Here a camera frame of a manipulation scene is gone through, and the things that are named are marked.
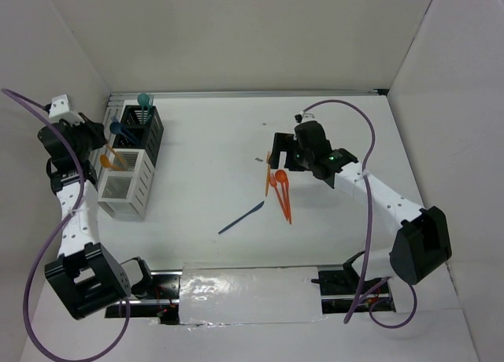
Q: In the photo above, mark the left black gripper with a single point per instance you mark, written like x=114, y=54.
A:
x=96, y=130

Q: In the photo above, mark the aluminium frame rail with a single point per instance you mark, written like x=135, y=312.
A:
x=268, y=93

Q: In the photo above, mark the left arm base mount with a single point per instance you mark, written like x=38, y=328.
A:
x=161, y=301

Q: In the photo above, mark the white utensil caddy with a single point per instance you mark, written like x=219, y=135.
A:
x=124, y=195

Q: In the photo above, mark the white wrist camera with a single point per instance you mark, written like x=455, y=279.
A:
x=303, y=116
x=61, y=109

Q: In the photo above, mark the orange spoon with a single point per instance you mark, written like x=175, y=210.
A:
x=280, y=176

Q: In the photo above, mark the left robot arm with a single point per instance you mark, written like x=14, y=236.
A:
x=85, y=276

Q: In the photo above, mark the orange fork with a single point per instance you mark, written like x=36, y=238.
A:
x=273, y=184

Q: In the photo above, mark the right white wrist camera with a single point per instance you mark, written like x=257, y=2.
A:
x=303, y=116

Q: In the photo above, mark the yellow fork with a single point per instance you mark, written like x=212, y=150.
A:
x=267, y=174

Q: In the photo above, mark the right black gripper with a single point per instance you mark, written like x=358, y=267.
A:
x=283, y=142

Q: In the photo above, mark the blue knife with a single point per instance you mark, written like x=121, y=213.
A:
x=242, y=217

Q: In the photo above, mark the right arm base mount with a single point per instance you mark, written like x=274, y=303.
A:
x=337, y=293

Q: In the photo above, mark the teal spoon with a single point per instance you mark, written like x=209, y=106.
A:
x=143, y=100

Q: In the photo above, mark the black utensil caddy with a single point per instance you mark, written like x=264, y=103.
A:
x=145, y=126

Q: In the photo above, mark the yellow spoon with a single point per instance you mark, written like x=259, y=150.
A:
x=105, y=163

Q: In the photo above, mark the blue spoon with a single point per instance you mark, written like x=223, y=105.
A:
x=115, y=126

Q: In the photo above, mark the blue fork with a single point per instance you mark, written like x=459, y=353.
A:
x=129, y=136

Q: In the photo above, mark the white taped paper sheet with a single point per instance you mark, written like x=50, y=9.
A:
x=218, y=297

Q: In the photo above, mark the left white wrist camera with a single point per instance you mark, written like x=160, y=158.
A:
x=61, y=109

